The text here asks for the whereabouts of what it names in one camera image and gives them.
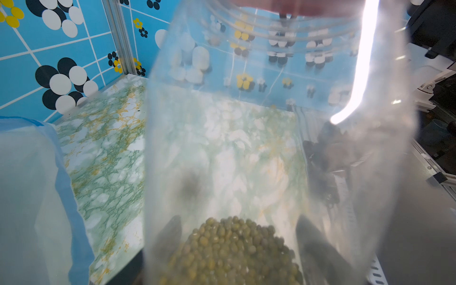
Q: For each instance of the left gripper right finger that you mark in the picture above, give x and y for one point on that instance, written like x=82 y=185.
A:
x=319 y=258

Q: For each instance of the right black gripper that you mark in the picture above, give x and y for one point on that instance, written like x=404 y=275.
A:
x=325 y=164

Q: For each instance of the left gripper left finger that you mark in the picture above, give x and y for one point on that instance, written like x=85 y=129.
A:
x=157 y=256

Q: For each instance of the clear jar with mung beans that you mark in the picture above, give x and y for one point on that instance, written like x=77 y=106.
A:
x=233 y=94

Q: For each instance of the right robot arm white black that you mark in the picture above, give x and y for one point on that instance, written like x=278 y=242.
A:
x=432 y=51

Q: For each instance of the mung beans pile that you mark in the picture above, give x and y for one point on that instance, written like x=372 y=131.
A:
x=233 y=251

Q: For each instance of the white plastic bin liner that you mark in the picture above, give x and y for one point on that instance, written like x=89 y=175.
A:
x=43 y=237

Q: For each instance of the aluminium front rail frame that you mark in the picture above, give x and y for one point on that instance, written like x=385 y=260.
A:
x=444 y=179

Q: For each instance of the left aluminium corner post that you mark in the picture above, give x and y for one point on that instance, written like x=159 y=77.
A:
x=118 y=28

